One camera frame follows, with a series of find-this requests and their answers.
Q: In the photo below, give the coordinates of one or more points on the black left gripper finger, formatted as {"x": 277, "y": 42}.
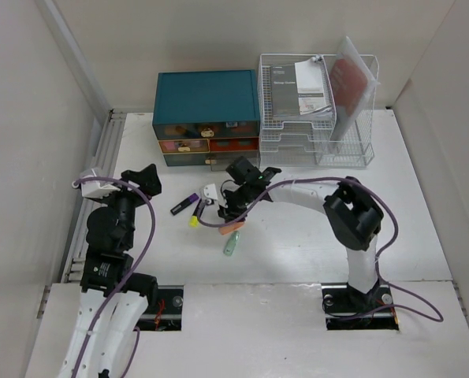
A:
{"x": 143, "y": 178}
{"x": 157, "y": 189}

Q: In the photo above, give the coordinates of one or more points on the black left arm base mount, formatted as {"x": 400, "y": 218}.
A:
{"x": 165, "y": 305}

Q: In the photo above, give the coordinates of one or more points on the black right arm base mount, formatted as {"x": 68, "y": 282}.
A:
{"x": 347, "y": 309}

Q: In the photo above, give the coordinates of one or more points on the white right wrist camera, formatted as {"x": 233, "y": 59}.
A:
{"x": 210, "y": 192}

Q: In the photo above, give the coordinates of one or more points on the teal drawer organizer box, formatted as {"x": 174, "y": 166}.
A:
{"x": 207, "y": 118}

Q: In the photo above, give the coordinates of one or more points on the pink yellow highlighter marker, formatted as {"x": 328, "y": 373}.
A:
{"x": 194, "y": 220}

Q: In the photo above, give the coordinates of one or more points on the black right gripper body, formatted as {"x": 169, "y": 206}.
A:
{"x": 240, "y": 195}

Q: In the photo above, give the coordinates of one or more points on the grey Canon setup guide booklet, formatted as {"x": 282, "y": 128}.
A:
{"x": 298, "y": 90}

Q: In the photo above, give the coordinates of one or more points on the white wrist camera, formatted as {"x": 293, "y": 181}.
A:
{"x": 95, "y": 189}
{"x": 210, "y": 192}

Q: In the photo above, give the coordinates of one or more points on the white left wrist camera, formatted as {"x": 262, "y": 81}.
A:
{"x": 95, "y": 189}

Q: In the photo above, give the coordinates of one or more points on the white wire mesh file rack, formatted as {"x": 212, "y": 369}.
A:
{"x": 310, "y": 140}

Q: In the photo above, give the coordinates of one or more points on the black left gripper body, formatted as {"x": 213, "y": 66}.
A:
{"x": 126, "y": 205}

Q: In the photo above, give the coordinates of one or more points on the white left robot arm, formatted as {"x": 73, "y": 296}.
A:
{"x": 113, "y": 296}

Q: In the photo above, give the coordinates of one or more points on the black purple highlighter marker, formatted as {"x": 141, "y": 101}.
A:
{"x": 185, "y": 203}

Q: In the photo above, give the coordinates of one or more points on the orange translucent capsule tube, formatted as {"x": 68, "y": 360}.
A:
{"x": 225, "y": 230}

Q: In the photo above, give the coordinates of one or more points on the green translucent capsule tube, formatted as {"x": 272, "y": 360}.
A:
{"x": 231, "y": 244}

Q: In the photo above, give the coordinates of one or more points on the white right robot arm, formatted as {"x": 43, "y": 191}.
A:
{"x": 353, "y": 215}

